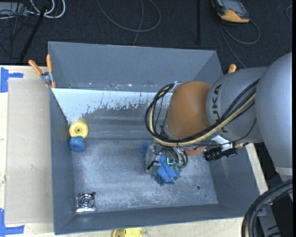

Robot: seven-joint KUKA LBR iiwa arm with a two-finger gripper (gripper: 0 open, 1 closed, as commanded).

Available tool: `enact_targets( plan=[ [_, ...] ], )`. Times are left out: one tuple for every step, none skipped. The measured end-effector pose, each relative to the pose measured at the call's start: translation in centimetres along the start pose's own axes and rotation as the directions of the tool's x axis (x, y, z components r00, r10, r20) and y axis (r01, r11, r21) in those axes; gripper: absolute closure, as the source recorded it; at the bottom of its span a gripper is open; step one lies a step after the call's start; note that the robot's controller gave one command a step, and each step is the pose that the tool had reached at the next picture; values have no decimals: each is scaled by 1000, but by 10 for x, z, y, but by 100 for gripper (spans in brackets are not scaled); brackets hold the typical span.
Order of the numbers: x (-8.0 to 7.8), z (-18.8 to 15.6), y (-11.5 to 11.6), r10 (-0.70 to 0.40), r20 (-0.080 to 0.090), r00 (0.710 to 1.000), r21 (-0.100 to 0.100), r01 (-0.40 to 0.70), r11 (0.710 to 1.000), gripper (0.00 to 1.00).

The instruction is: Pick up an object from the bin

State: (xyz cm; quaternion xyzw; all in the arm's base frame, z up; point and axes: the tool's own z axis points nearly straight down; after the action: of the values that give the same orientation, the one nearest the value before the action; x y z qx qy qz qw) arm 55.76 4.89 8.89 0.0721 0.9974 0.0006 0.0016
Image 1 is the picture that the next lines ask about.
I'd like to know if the clear square glass dish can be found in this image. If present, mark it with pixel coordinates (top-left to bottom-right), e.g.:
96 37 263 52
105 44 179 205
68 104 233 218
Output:
75 191 97 213

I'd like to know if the grey metal bin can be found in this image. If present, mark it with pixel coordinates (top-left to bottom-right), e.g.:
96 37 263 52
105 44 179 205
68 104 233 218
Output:
47 41 267 236

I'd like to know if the blue ball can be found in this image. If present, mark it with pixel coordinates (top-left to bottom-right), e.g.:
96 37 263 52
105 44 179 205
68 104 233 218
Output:
69 135 86 153

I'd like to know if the pale flat board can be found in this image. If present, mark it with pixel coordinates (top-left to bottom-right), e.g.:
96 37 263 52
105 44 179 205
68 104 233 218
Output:
4 79 55 226

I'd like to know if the black cylinder on white bracket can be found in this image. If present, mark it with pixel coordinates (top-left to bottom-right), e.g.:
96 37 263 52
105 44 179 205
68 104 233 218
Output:
203 135 239 161

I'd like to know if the blue fuzzy cloth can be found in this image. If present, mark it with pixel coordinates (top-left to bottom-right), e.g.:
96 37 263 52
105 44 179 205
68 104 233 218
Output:
140 140 181 187

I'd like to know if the yellow round cup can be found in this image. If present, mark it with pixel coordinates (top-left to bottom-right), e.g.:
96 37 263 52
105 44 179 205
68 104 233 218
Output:
69 121 89 139

